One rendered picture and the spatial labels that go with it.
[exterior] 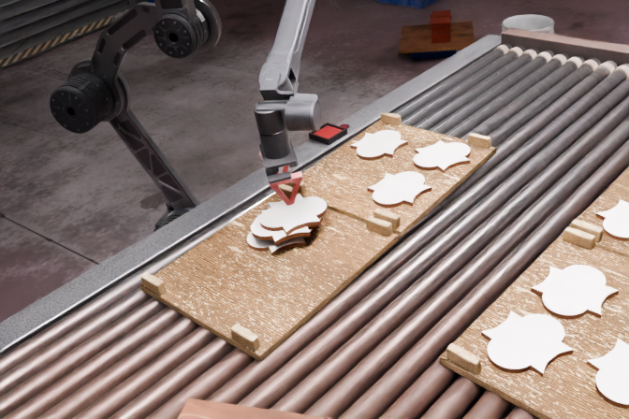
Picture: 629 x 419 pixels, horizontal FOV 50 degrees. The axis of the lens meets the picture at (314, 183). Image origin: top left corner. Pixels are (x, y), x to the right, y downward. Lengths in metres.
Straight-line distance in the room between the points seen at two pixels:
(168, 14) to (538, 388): 1.54
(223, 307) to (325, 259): 0.23
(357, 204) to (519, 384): 0.59
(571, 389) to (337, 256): 0.51
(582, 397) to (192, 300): 0.71
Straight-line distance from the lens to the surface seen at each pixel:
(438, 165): 1.63
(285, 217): 1.42
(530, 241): 1.43
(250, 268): 1.39
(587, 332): 1.22
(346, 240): 1.42
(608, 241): 1.42
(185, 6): 2.16
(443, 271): 1.35
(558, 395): 1.12
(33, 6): 6.42
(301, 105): 1.30
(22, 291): 3.28
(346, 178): 1.63
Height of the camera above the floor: 1.77
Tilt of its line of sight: 31 degrees down
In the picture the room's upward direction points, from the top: 9 degrees counter-clockwise
